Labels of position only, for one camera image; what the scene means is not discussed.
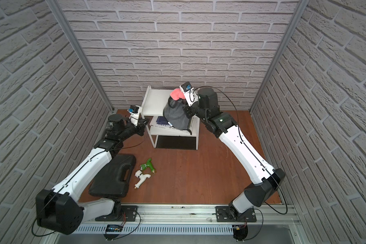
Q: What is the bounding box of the small green circuit board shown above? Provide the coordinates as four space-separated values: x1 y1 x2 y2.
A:
105 225 124 234

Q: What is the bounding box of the black plastic tool case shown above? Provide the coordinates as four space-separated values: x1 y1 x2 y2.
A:
88 155 136 199

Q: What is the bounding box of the dark blue book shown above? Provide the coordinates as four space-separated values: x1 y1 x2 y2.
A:
156 117 169 125

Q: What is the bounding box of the green toy drill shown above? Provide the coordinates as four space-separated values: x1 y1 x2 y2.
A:
140 158 156 174

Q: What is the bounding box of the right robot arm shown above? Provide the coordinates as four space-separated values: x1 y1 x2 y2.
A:
180 82 285 219

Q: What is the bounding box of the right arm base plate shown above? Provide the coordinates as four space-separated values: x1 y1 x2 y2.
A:
215 206 257 223

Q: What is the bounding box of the pink and grey cloth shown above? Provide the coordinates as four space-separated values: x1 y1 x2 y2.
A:
163 88 191 130

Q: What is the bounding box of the aluminium front rail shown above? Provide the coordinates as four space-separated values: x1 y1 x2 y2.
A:
48 203 303 226

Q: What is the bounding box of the white plastic faucet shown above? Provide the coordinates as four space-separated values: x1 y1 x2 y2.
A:
134 170 151 189

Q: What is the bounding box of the white two-tier bookshelf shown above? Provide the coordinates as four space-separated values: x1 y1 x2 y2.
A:
140 86 200 150

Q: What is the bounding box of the round black connector puck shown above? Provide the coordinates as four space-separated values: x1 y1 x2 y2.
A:
232 226 248 242

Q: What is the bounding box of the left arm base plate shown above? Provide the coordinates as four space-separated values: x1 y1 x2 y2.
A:
95 205 138 222

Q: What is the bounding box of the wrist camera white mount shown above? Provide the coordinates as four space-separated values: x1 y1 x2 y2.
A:
128 105 142 127
180 82 199 106

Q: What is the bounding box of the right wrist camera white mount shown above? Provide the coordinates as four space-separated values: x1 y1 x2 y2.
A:
180 82 199 106

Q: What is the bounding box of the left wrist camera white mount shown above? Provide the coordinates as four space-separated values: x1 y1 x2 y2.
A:
128 105 142 127

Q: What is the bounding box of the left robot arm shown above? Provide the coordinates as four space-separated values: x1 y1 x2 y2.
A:
35 113 149 235

